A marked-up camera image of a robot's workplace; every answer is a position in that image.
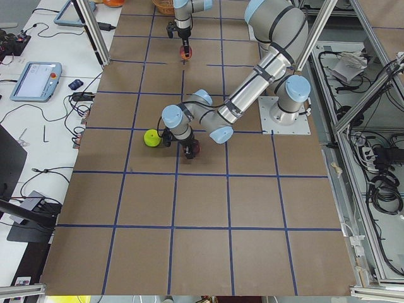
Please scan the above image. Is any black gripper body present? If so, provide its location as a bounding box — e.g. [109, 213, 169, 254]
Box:
[162, 126, 196, 151]
[166, 21, 192, 40]

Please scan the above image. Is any dark purple apple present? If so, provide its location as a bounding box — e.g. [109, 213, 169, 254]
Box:
[191, 140, 201, 157]

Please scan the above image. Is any red apple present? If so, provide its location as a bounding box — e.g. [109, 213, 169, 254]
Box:
[179, 46, 193, 61]

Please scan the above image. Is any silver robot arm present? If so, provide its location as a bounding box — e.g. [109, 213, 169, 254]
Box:
[166, 0, 213, 61]
[160, 1, 311, 159]

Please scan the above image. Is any wicker basket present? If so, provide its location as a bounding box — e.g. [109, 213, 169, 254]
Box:
[152, 0, 174, 15]

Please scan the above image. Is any green apple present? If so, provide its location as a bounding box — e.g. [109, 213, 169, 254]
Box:
[143, 129, 162, 148]

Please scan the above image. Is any black power adapter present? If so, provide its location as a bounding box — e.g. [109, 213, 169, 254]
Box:
[97, 22, 116, 32]

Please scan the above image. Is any dark blue pouch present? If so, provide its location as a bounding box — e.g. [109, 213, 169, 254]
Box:
[68, 79, 83, 91]

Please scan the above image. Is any blue teach pendant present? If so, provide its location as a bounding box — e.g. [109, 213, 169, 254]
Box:
[54, 1, 83, 27]
[10, 62, 62, 103]

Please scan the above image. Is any grey usb hub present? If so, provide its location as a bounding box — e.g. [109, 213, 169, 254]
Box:
[20, 191, 62, 220]

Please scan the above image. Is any black monitor stand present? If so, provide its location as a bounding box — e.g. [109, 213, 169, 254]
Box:
[1, 128, 57, 243]

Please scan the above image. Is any white power strip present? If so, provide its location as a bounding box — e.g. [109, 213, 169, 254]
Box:
[359, 145, 379, 173]

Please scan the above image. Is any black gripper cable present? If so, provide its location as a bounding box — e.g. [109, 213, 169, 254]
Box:
[157, 97, 231, 138]

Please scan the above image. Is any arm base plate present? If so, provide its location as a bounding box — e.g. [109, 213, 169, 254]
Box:
[248, 25, 258, 42]
[258, 96, 311, 136]

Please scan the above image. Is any aluminium frame post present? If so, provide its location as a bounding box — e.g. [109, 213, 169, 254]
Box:
[72, 0, 110, 66]

